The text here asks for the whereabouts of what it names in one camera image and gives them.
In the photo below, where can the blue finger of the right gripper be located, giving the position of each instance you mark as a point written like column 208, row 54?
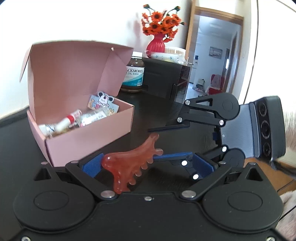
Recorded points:
column 184, row 159
column 172, row 125

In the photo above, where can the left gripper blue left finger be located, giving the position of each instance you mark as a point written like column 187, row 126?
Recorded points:
column 84, row 172

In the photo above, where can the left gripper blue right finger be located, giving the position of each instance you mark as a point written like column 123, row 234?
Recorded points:
column 206, row 173

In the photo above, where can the red translucent hand-shaped comb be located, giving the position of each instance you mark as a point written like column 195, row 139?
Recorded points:
column 125, row 165

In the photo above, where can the grey clear sachet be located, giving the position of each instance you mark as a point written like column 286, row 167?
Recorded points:
column 92, row 116

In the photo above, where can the red white tube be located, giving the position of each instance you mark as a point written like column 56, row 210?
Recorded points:
column 67, row 121

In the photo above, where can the white cream tube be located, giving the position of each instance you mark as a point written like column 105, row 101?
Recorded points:
column 47, row 129

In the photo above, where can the pink cardboard box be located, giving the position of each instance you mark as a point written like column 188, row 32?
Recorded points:
column 62, row 76

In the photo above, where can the cartoon sticker packet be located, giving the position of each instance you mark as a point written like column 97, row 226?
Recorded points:
column 102, row 99

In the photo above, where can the white fleece sleeve forearm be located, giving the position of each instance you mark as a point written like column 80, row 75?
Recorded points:
column 286, row 163

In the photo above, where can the black appliance cabinet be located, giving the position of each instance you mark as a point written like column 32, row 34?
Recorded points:
column 165, row 79

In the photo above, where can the brown fish oil bottle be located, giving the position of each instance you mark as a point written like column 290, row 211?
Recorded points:
column 134, row 74

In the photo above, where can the clear wrapped packet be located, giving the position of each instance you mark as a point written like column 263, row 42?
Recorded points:
column 168, row 57

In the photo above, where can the cotton swab box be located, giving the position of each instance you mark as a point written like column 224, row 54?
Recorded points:
column 175, row 50

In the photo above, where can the red ribbed vase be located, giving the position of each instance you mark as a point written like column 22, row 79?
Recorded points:
column 157, row 45

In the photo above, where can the orange flower bouquet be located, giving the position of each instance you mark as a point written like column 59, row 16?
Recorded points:
column 164, row 24

